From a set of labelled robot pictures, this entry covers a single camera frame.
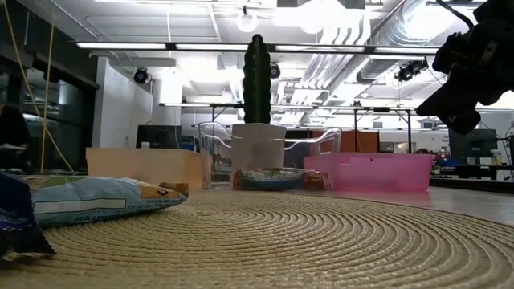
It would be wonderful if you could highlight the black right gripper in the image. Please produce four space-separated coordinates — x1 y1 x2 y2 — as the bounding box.
416 35 514 136

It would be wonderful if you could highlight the red Chewy granola bar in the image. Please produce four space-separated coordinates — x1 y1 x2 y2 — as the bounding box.
303 169 335 190

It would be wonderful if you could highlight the blue yellow-lettered granola bar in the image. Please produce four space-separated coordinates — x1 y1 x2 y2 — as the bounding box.
234 174 307 191

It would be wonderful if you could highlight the light blue granola bar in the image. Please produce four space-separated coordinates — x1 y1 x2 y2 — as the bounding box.
30 174 190 229

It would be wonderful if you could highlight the black computer monitor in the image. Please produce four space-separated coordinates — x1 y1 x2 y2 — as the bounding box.
448 127 499 160
135 124 185 150

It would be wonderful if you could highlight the black ceiling spotlight cluster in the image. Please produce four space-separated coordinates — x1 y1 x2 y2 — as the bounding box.
395 59 429 83

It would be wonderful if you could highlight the black background desk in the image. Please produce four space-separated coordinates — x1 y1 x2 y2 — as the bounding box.
435 162 514 180

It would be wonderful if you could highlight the orange partition panel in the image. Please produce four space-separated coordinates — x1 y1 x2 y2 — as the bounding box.
312 128 381 153

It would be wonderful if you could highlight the pink translucent plastic bin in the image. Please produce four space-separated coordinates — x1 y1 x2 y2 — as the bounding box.
303 151 434 193

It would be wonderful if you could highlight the black ceiling track fixture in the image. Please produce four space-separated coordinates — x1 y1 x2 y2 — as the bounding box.
425 0 487 7

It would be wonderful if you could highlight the green cactus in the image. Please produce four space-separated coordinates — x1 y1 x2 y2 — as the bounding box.
242 33 273 124

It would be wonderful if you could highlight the round white ceiling lamp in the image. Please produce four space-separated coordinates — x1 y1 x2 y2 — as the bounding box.
235 6 258 33

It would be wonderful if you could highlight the round woven straw placemat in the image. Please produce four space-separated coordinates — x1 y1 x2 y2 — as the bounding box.
0 188 514 289

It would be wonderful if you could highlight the clear plastic bin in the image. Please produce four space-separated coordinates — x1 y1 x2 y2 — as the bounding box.
197 120 343 190

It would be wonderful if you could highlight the orange translucent plastic bin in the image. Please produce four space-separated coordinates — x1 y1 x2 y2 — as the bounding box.
85 147 214 192

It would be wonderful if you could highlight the long ceiling light bar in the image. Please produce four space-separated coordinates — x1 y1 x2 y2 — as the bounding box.
75 41 441 56

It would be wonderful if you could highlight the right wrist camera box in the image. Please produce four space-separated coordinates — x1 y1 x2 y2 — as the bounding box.
431 31 477 75

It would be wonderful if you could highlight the black metal table frame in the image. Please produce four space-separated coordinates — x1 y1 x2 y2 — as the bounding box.
428 176 514 194

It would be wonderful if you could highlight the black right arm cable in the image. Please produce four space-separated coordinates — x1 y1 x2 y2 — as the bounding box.
435 0 477 31

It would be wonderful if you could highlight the black background desk frame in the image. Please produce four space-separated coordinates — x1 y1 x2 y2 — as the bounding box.
160 103 414 153

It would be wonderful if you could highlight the silver ventilation duct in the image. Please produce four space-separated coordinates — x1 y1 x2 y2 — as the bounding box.
312 0 475 85

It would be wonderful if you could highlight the yellow extension cable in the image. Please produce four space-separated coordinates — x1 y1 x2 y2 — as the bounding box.
2 0 75 173

